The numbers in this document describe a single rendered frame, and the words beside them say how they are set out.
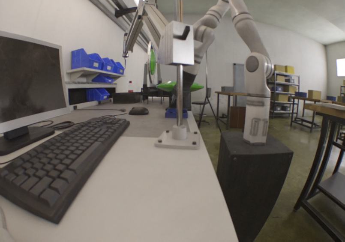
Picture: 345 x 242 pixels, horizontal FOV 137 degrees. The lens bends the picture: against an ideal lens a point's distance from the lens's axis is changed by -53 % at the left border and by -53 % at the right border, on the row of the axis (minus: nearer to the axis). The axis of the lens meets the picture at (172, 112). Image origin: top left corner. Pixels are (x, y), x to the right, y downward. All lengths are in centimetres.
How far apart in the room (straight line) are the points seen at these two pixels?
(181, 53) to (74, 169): 29
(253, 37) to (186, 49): 35
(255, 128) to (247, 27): 39
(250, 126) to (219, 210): 41
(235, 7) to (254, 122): 47
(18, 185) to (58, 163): 8
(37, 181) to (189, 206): 19
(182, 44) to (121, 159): 27
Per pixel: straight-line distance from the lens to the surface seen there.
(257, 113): 52
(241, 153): 47
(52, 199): 19
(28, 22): 112
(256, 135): 54
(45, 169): 24
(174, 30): 33
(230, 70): 594
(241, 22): 63
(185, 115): 62
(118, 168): 25
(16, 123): 49
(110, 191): 20
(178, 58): 32
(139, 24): 77
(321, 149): 133
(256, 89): 52
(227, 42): 618
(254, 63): 53
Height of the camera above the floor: 104
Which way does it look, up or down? 9 degrees down
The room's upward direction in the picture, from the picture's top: straight up
